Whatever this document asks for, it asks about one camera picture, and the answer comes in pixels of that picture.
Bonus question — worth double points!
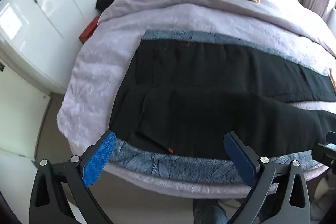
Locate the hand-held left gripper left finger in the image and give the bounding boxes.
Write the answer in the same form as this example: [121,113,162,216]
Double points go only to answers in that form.
[29,131,117,224]

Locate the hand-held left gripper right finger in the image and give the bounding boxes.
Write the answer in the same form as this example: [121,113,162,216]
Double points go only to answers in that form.
[224,131,311,224]

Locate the black pants with grey lining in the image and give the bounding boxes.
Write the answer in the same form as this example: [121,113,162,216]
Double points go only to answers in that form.
[108,29,336,186]

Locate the person's blue jeans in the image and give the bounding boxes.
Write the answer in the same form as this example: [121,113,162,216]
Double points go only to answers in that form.
[192,199,229,224]

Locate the fluffy lilac blanket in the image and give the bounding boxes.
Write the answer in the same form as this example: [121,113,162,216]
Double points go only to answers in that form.
[56,1,336,199]

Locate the red box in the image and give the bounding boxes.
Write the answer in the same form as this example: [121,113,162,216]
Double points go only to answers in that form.
[79,15,101,43]

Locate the white glossy wardrobe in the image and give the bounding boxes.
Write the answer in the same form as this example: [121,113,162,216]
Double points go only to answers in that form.
[0,0,120,94]

